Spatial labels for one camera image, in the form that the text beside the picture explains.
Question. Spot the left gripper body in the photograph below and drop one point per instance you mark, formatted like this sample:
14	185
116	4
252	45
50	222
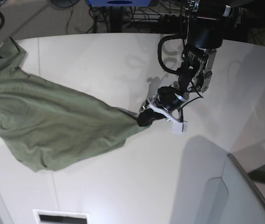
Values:
170	98

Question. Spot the green t-shirt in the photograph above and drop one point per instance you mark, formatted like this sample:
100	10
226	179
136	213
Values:
47	126

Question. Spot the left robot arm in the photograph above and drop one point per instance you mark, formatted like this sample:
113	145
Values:
204	31

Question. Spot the black floor fan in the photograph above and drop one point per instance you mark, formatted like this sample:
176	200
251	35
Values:
64	3

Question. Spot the blue bin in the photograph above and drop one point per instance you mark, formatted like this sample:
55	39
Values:
118	3

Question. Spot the white label with black bar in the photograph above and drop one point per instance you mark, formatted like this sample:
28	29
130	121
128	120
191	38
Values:
60	217

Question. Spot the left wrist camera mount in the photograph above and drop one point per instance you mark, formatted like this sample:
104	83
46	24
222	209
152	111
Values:
179	125

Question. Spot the grey metal table-side rail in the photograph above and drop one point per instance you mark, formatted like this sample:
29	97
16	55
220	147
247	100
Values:
246	204

